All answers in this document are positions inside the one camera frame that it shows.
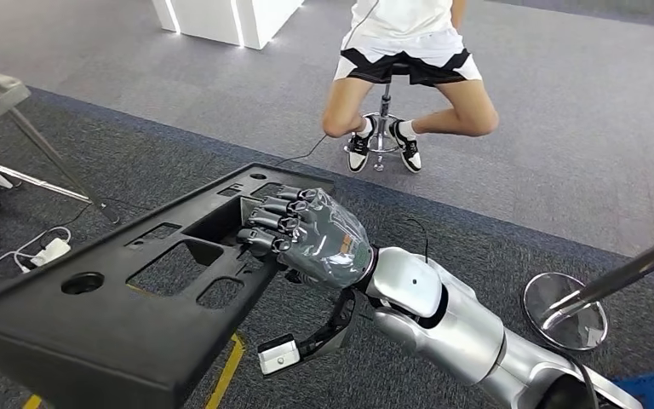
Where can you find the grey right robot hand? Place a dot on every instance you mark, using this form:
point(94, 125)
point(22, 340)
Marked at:
point(327, 243)

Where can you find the white lit cabinet block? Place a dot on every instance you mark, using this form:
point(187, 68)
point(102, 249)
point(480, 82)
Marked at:
point(208, 22)

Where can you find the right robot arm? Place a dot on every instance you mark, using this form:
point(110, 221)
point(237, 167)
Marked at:
point(462, 333)

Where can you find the chrome base stool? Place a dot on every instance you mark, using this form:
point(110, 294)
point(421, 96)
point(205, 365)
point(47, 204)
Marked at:
point(385, 101)

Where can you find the white power strip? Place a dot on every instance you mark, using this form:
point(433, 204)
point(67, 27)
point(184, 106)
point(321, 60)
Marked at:
point(50, 252)

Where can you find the black camera bracket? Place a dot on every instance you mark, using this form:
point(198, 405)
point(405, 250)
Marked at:
point(332, 327)

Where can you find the black plastic panel part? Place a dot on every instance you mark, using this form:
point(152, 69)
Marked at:
point(50, 338)

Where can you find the chrome stanchion post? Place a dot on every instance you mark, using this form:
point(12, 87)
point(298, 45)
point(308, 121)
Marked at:
point(564, 327)

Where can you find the yellow floor tape square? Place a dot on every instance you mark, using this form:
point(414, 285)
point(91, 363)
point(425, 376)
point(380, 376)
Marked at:
point(231, 361)

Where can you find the person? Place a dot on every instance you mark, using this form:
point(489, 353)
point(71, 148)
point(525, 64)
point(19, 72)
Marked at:
point(400, 34)

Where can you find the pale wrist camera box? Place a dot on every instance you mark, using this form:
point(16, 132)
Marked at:
point(279, 357)

